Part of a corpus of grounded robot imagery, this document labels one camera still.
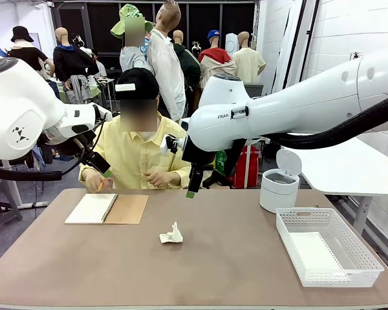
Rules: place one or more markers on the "mannequin in dark hoodie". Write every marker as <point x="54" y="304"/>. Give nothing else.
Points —
<point x="71" y="61"/>

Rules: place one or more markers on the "tall mannequin white shirt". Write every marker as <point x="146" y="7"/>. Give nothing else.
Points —
<point x="165" y="71"/>

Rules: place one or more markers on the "white mannequin with headset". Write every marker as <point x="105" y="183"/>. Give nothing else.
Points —
<point x="78" y="41"/>

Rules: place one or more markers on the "mannequin with black hat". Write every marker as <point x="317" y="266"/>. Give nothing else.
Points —
<point x="29" y="55"/>

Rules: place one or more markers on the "mannequin with green hat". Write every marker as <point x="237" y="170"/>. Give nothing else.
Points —
<point x="132" y="61"/>

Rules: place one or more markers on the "mannequin in cream shirt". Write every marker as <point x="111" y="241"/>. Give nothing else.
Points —
<point x="247" y="64"/>

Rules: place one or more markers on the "large white table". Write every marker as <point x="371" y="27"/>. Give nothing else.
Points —
<point x="342" y="168"/>

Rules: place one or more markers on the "small white side table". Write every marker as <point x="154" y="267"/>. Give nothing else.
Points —
<point x="105" y="80"/>

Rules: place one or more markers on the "person in yellow shirt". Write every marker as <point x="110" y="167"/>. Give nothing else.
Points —
<point x="135" y="155"/>

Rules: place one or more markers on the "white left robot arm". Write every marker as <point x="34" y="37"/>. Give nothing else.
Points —
<point x="19" y="106"/>

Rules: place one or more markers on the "orange pencil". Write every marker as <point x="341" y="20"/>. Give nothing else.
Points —
<point x="101" y="186"/>

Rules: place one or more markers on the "white paper ball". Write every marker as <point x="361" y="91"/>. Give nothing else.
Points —
<point x="174" y="237"/>

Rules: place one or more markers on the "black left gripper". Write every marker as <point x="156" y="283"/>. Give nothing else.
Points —
<point x="68" y="148"/>

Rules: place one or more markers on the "white torso form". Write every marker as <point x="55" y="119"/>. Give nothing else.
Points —
<point x="231" y="43"/>

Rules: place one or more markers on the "green recycling bin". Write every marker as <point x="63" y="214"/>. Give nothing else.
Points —
<point x="220" y="161"/>

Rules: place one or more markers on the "black office chair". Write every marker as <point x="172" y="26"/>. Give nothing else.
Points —
<point x="218" y="179"/>

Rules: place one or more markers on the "spiral notebook brown cover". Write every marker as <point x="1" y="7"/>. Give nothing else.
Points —
<point x="129" y="210"/>

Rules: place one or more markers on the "green covered table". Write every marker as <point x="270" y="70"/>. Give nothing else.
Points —
<point x="95" y="92"/>

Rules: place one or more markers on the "white lidded trash can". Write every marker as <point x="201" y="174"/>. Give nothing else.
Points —
<point x="278" y="197"/>

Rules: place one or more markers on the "mannequin with blue cap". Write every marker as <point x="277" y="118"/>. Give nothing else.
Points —
<point x="216" y="61"/>

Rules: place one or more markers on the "person's right hand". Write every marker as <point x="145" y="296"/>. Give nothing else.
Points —
<point x="93" y="179"/>

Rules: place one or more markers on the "mannequin in green jacket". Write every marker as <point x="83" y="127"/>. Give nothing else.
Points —
<point x="187" y="64"/>

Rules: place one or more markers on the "person's left hand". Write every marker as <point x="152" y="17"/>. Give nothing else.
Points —
<point x="161" y="179"/>

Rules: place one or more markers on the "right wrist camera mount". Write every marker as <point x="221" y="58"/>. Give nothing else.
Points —
<point x="164" y="145"/>

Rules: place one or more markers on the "black camera tripod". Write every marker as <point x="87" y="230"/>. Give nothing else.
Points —
<point x="356" y="55"/>

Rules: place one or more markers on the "person in grey shirt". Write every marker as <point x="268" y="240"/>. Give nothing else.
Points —
<point x="100" y="68"/>

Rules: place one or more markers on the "grey waste bin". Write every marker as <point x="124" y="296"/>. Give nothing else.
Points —
<point x="255" y="88"/>

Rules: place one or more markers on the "black baseball cap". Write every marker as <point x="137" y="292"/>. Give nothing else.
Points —
<point x="142" y="80"/>

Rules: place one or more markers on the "white perforated plastic basket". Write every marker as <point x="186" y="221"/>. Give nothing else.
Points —
<point x="326" y="216"/>

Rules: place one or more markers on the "white stand frame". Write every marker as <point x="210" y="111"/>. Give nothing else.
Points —
<point x="14" y="190"/>

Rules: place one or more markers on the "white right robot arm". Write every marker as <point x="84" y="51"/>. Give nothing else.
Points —
<point x="294" y="103"/>

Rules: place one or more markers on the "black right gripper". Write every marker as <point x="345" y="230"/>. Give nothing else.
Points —
<point x="195" y="156"/>

